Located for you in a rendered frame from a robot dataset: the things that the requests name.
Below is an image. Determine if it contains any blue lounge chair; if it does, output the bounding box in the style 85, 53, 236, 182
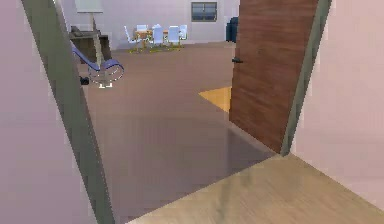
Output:
71, 42, 125, 86

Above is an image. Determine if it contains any brown wooden room door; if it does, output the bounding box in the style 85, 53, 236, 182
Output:
228, 0, 320, 155

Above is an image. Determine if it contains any dark brown wooden desk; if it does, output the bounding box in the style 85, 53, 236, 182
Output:
69, 25, 113, 64

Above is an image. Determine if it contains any dark framed window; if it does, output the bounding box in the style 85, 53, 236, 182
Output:
190, 1, 218, 23

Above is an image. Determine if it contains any white floor lamp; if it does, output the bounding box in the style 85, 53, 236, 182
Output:
73, 0, 114, 90

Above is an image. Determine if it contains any dark blue armchair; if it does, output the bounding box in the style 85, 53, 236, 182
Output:
225, 16, 239, 44

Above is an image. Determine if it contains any wooden dining table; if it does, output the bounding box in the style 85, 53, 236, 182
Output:
134, 29, 170, 51

